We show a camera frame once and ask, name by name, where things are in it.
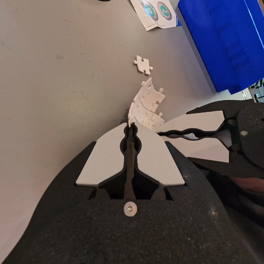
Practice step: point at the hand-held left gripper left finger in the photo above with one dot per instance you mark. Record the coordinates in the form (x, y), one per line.
(103, 160)

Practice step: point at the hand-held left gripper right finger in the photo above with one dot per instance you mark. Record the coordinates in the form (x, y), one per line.
(158, 160)

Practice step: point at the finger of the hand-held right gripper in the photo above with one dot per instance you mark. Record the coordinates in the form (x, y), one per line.
(206, 150)
(196, 121)

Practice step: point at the joined white puzzle section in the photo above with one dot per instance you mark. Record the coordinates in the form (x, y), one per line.
(148, 99)

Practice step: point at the person's right forearm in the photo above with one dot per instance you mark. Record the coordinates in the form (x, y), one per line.
(249, 183)

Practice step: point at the single white puzzle piece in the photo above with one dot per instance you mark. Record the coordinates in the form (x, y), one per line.
(143, 65)

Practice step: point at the blue box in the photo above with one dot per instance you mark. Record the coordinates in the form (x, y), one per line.
(226, 41)

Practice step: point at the white printed instruction sheet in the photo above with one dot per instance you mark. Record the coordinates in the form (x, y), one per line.
(163, 20)

